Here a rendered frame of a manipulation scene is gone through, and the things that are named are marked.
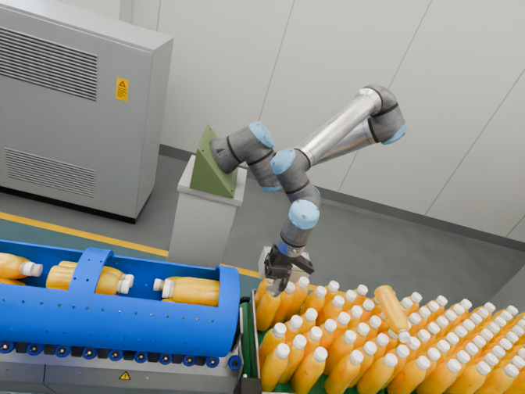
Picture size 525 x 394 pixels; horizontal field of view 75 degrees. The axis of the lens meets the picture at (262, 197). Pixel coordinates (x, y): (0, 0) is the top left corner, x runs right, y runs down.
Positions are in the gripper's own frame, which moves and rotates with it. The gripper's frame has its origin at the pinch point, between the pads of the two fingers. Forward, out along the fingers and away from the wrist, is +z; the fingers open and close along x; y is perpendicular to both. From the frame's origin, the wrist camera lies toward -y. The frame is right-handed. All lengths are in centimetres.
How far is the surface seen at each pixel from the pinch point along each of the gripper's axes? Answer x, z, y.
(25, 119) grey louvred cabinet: -157, 39, 153
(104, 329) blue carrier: 23, -1, 52
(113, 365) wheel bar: 21, 20, 50
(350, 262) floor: -146, 113, -129
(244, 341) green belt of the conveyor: 6.5, 23.2, 6.5
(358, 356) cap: 22.8, 1.2, -25.6
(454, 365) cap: 23, 1, -63
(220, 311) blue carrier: 18.0, -7.8, 21.9
